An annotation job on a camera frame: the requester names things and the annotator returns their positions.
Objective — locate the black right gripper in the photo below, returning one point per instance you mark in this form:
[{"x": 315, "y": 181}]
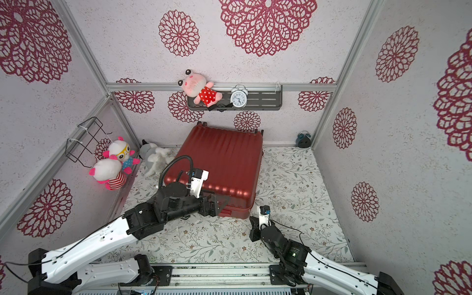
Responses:
[{"x": 254, "y": 228}]

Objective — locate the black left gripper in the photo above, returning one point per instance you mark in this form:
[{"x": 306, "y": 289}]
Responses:
[{"x": 212, "y": 207}]

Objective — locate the red hard-shell suitcase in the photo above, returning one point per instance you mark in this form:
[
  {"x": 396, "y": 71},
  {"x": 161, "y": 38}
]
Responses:
[{"x": 233, "y": 160}]

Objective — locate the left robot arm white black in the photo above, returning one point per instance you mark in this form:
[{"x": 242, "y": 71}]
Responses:
[{"x": 72, "y": 268}]

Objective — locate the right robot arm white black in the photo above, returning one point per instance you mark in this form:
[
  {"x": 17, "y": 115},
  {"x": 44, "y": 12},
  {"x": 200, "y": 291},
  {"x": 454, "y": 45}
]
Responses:
[{"x": 299, "y": 265}]

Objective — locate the floral patterned table mat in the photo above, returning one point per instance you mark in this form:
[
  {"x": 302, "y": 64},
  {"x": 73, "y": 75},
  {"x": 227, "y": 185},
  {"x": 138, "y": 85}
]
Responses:
[{"x": 291, "y": 184}]

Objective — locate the grey white plush dog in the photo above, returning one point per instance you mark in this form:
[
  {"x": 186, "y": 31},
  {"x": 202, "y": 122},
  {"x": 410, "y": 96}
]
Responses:
[{"x": 155, "y": 158}]

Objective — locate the dark teal small alarm clock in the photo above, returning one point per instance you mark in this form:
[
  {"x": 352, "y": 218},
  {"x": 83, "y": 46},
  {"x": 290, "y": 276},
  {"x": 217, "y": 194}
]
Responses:
[{"x": 304, "y": 139}]

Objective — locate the white twin-bell alarm clock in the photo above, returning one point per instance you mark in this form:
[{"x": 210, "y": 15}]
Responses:
[{"x": 239, "y": 96}]

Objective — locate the white plush with yellow glasses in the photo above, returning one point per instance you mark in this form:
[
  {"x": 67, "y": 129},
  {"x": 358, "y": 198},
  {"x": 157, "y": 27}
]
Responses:
[{"x": 120, "y": 150}]

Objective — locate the white plush red striped shirt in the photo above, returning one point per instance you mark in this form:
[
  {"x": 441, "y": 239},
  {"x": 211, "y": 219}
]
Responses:
[{"x": 109, "y": 172}]

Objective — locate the pink frog plush toy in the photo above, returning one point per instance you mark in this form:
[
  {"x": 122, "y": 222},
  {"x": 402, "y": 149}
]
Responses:
[{"x": 196, "y": 86}]

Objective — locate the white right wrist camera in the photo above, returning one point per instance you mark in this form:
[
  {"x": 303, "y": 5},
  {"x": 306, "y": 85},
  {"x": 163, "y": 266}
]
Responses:
[{"x": 264, "y": 217}]

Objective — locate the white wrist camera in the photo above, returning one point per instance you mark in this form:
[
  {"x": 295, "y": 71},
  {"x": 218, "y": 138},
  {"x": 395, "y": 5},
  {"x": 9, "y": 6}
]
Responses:
[
  {"x": 197, "y": 179},
  {"x": 264, "y": 217}
]

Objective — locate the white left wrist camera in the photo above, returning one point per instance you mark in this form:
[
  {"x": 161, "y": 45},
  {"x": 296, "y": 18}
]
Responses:
[{"x": 197, "y": 179}]

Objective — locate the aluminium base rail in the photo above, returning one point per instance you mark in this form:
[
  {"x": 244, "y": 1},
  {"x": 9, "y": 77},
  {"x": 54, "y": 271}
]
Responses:
[{"x": 234, "y": 279}]

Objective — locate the dark grey wall shelf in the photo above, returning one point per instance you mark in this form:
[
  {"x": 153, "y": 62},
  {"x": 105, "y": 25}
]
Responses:
[{"x": 259, "y": 99}]

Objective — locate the black wire wall basket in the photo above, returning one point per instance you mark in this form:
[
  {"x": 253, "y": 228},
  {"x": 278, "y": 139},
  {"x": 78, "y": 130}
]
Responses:
[{"x": 90, "y": 145}]

